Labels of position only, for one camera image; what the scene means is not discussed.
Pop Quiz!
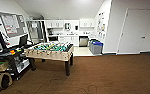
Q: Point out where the grey wall bulletin board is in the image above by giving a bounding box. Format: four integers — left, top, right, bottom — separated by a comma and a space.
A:
0, 11, 28, 38

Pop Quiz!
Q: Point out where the metal door handle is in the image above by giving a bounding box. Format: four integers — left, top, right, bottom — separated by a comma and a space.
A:
140, 35, 147, 40

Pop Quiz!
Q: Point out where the tan backpack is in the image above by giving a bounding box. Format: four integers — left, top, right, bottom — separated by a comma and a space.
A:
0, 71, 14, 91

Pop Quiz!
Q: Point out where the white cabinet panel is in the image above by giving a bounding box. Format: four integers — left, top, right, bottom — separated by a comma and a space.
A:
59, 35, 80, 47

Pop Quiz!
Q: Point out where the white wall cabinet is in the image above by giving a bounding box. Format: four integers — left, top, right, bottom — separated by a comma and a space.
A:
79, 18, 96, 28
45, 20, 65, 29

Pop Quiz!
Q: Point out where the large printed wall poster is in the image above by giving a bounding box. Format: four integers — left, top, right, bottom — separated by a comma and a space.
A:
97, 12, 106, 37

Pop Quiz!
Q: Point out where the grey bin green lid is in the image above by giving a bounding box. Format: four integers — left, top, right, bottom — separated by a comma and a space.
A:
89, 39, 101, 53

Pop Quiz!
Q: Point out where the green foosball table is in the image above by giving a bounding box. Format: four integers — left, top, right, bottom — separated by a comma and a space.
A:
23, 41, 75, 77

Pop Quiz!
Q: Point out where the paper towel dispenser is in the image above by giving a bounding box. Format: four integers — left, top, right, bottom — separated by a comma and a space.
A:
64, 22, 72, 31

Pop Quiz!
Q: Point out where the stainless steel refrigerator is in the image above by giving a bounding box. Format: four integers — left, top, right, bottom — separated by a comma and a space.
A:
26, 19, 47, 44

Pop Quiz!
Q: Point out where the white door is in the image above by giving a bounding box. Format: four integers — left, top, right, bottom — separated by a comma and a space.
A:
117, 8, 150, 55

